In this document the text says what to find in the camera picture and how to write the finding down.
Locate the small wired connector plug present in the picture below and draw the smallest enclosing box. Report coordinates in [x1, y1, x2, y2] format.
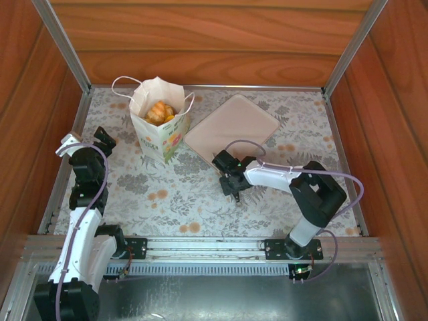
[118, 247, 135, 279]

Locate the small circuit board green light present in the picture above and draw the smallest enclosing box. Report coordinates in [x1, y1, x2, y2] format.
[289, 263, 315, 284]

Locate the aluminium frame post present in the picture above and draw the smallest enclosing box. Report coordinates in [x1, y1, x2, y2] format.
[32, 0, 93, 96]
[320, 0, 391, 98]

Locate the grey slotted cable duct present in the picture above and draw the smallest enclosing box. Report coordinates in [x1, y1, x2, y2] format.
[100, 262, 292, 277]

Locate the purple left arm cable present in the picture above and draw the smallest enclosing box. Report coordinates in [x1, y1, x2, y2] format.
[55, 141, 161, 321]

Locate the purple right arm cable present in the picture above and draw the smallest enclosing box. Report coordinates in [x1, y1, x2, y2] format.
[224, 139, 365, 284]

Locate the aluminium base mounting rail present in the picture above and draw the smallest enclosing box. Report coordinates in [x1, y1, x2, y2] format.
[21, 233, 384, 263]

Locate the grey floral tablecloth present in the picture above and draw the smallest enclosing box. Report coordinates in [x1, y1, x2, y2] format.
[55, 87, 364, 237]

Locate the aluminium table edge rail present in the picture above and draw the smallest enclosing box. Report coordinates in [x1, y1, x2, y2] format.
[89, 84, 324, 92]
[37, 93, 91, 235]
[321, 92, 369, 236]

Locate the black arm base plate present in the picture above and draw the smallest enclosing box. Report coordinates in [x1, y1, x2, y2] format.
[263, 237, 324, 261]
[100, 236, 148, 261]

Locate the pink square tray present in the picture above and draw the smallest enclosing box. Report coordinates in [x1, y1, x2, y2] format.
[183, 94, 281, 172]

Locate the shiny steel sheet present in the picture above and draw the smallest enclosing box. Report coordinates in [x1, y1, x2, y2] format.
[19, 272, 405, 321]

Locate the aluminium lower frame rail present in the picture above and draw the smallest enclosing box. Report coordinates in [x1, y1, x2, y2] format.
[5, 260, 37, 321]
[367, 262, 401, 321]

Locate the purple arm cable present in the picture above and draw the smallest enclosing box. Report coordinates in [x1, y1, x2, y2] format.
[55, 141, 161, 321]
[224, 139, 365, 284]

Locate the white floral paper bag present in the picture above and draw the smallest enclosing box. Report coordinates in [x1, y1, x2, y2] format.
[111, 76, 196, 165]

